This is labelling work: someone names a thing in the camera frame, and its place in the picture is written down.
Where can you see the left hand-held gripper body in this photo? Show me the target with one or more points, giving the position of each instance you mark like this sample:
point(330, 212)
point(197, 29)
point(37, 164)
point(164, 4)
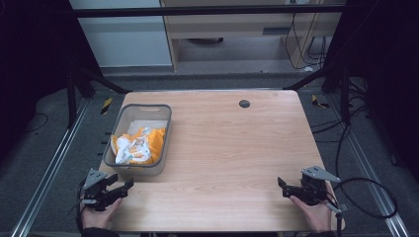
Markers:
point(94, 191)

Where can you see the black curtain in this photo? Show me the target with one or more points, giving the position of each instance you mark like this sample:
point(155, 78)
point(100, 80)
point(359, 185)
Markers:
point(33, 65)
point(385, 65)

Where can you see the white cabinet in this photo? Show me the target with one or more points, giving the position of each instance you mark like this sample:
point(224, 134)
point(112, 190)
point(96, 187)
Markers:
point(125, 42)

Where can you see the person's right dark sleeve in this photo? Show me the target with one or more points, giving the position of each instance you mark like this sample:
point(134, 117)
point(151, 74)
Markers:
point(321, 234)

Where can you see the person's left hand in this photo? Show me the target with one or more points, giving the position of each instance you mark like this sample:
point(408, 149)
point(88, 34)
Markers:
point(99, 215)

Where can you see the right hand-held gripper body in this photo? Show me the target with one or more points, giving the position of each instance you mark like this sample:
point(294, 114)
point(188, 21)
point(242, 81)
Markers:
point(314, 187)

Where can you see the grey plastic basket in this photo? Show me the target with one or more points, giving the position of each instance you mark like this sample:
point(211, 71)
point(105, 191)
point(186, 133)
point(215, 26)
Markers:
point(161, 148)

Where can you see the aluminium floor rail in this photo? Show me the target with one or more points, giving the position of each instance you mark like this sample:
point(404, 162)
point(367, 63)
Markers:
point(365, 168)
point(49, 168)

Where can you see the black metal stand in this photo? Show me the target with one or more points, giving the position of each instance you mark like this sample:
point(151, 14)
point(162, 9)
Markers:
point(345, 95)
point(70, 98)

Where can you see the yellow and black tape strip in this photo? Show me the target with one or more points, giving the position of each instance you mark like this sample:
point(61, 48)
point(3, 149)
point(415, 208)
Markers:
point(106, 106)
point(318, 102)

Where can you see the person's left dark sleeve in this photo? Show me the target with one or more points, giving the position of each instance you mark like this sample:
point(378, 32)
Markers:
point(99, 232)

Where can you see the person's dark sleeve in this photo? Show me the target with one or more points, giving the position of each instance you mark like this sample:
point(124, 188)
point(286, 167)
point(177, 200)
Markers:
point(321, 234)
point(99, 232)

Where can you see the black horizontal bar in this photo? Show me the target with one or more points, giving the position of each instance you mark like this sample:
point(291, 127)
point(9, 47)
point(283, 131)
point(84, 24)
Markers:
point(197, 11)

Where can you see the person's right hand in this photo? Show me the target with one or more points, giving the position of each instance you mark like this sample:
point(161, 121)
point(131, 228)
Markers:
point(318, 215)

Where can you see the orange and white cloth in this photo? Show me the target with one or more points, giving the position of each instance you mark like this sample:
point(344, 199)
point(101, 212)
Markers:
point(154, 144)

